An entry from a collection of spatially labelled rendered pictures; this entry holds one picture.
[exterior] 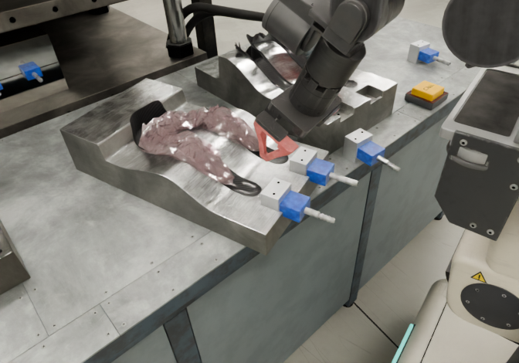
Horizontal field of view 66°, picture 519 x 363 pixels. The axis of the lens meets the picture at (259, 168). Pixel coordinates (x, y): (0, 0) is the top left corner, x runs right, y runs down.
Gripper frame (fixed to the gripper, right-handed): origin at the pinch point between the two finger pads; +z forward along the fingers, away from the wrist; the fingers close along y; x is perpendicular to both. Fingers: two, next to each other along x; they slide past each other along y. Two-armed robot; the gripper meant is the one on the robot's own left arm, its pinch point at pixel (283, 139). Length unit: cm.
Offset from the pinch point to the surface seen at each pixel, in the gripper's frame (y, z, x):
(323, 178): -9.5, 10.9, 8.6
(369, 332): -36, 83, 56
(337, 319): -34, 89, 46
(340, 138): -27.1, 16.3, 5.3
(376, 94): -42.2, 11.7, 4.3
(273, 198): 2.1, 10.8, 4.5
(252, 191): 0.2, 16.1, 0.5
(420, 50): -80, 15, 4
